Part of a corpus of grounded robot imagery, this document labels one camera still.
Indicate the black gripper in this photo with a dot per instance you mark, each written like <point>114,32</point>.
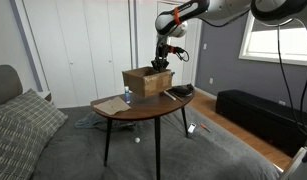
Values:
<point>162,53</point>

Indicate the brown cardboard box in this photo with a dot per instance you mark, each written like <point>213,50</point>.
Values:
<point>148,83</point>

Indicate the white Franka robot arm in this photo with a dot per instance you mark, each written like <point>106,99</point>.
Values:
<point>226,8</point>

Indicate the blue round object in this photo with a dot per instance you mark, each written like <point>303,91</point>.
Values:
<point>173,74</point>

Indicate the white stick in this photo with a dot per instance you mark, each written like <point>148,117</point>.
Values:
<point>169,95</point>

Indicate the blue capped clear bottle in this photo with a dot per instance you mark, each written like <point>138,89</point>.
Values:
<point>127,96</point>

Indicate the oval wooden table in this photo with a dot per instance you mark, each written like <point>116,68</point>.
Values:
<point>143,110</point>

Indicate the white closet door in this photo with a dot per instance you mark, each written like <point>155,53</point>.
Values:
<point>109,43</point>
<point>59,50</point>

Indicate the brown paper sheet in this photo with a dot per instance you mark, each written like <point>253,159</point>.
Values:
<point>111,106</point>

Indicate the small white remote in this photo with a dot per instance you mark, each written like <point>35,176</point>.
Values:
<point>192,128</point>

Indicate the small white ball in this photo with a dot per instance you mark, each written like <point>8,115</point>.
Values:
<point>137,140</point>

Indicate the light blue cloth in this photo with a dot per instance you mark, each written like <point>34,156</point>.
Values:
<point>89,120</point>

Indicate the black bench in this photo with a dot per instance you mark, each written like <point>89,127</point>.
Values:
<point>259,115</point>

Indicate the wooden nightstand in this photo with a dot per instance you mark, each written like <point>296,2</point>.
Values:
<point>46,96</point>

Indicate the white framed window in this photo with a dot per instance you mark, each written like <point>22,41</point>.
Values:
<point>279,50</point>

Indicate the grey window blind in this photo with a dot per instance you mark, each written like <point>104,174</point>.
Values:
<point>286,26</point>

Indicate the grey plaid pillow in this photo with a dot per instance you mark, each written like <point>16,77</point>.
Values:
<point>33,111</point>

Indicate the grey upholstered headboard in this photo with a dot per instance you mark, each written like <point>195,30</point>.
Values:
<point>4,83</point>

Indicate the grey dash pattern pillow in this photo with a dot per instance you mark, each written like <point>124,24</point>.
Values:
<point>13,146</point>

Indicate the white metal stand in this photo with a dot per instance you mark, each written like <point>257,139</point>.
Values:
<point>294,163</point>

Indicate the wrist camera with orange mount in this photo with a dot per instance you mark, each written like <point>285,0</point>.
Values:
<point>173,50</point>

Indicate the white light switch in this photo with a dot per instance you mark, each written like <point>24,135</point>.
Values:
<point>204,46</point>

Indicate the white wall outlet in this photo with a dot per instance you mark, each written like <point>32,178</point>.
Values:
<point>282,102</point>
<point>211,80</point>

